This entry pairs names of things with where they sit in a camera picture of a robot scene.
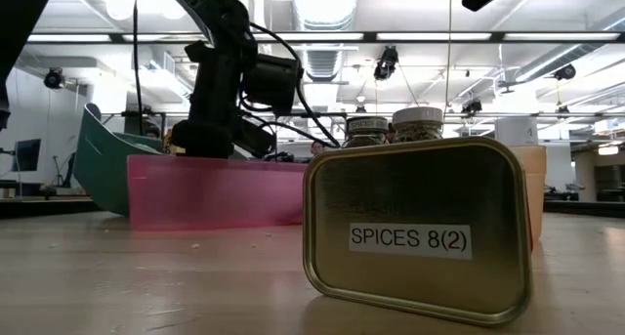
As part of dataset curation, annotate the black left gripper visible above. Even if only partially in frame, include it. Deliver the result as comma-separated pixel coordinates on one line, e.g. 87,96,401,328
170,39,278,159

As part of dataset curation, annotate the black articulated stand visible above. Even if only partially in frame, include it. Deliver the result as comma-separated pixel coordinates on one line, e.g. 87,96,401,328
52,151,77,189

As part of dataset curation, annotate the black distant table frame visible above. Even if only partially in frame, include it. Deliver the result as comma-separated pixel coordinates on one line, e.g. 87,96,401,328
100,110,625,150

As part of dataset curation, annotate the silver ceiling ventilation duct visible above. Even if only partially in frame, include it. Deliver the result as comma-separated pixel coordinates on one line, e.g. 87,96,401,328
291,0,361,82

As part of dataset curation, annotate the green lid spice jar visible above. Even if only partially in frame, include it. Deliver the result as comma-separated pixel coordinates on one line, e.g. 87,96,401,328
341,115,391,149

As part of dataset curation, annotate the white lid spice jar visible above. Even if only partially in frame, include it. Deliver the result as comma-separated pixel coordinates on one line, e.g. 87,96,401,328
391,105,445,144

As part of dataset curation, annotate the dark computer monitor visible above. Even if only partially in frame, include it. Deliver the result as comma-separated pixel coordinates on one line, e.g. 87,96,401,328
14,138,43,173

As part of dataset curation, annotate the black overhead frame bar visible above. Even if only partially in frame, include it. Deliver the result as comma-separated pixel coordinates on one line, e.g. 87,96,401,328
23,30,625,45

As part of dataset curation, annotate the beige plastic bin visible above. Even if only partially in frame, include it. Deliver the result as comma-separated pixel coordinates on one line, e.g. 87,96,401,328
507,145,548,243

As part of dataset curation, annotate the pink plastic bin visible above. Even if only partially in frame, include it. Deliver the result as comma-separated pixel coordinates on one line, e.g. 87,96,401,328
126,153,310,232

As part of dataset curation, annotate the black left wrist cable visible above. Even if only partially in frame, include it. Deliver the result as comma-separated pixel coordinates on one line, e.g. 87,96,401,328
238,21,342,149

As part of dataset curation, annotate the red spice tin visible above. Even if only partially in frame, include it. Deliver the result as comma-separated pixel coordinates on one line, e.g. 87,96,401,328
301,136,534,327

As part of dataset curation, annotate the teal plastic bin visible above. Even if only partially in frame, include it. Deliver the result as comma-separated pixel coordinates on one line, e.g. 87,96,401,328
72,103,165,218

